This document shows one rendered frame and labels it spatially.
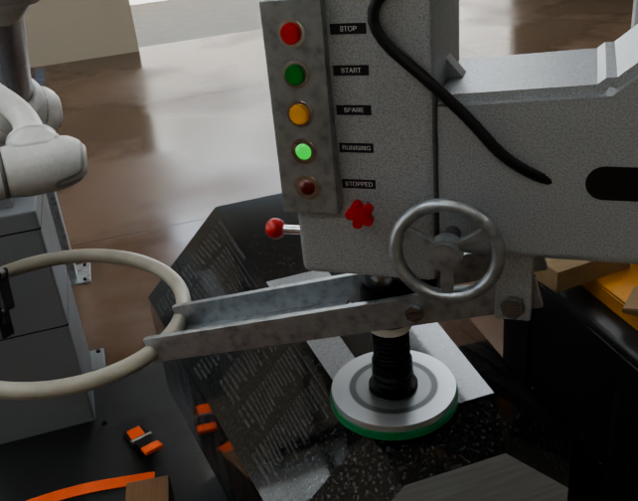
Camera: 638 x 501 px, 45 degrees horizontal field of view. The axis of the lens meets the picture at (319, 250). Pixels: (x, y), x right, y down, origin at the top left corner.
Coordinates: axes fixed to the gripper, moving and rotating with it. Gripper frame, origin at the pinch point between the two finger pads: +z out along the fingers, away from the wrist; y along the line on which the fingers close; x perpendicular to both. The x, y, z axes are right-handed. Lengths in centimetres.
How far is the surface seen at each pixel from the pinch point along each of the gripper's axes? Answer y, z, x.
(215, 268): 18, 7, 50
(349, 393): 80, -6, 12
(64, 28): -506, 69, 440
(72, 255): 8.0, -10.4, 15.8
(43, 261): 4.4, -10.2, 11.0
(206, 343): 57, -13, 3
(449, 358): 90, -4, 32
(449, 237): 100, -44, 4
